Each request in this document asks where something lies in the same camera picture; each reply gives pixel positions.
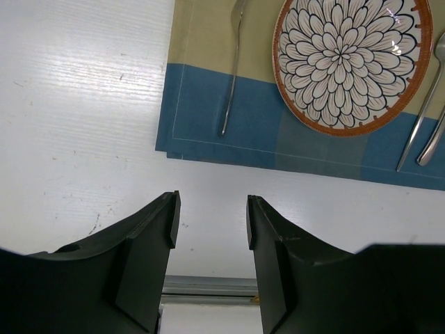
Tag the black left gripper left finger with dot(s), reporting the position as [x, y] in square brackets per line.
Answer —
[108, 282]

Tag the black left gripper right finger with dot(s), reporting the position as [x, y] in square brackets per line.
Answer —
[306, 285]

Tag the blue beige checked placemat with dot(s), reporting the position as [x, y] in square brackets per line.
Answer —
[262, 132]

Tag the silver table knife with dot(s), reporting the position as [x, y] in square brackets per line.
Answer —
[433, 142]

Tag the silver spoon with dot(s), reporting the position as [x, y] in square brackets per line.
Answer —
[439, 55]

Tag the silver fork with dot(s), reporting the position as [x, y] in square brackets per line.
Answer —
[236, 20]

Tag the front aluminium rail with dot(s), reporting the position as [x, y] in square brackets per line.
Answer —
[200, 290]

